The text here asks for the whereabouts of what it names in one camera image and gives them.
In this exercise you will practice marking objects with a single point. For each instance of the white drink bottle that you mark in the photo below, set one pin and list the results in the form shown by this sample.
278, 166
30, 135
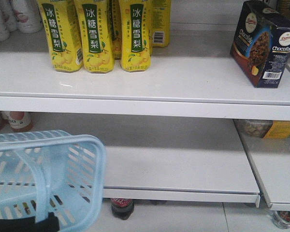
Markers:
27, 15

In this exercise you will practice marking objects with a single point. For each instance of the yellow pear drink bottle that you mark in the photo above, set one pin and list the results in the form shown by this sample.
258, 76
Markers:
135, 25
94, 22
161, 22
63, 34

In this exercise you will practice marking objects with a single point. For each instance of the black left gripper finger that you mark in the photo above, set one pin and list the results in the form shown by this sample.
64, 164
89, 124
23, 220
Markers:
51, 224
17, 225

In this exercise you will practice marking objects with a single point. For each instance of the peach drink bottle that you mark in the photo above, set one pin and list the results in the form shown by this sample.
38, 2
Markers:
19, 121

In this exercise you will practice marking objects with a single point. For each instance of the white supermarket shelf unit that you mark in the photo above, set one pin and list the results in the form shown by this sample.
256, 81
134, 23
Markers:
171, 142

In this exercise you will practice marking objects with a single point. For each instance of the dark cola bottle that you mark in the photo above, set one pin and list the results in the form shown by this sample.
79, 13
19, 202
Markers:
122, 208

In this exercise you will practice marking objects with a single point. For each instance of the yellow pear drink bottle right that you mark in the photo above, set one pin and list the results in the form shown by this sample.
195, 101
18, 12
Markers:
135, 25

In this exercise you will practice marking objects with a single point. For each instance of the Danisa Chocofello cookie box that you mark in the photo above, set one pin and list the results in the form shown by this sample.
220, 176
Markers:
261, 44

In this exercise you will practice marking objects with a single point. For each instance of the yellow pear drink bottle left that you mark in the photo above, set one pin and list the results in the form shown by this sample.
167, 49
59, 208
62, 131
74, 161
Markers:
63, 34

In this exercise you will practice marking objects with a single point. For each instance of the light blue plastic basket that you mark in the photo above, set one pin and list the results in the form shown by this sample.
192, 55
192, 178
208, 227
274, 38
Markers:
52, 171

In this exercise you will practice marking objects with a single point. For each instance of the yellow pear drink bottle middle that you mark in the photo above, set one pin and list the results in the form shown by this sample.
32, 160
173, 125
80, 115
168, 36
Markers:
94, 22

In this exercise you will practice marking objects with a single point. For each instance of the yellow snack package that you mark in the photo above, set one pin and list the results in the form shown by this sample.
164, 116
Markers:
268, 129

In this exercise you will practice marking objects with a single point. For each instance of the yellow pear drink bottle rear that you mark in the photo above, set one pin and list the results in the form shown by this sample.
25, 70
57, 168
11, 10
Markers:
161, 22

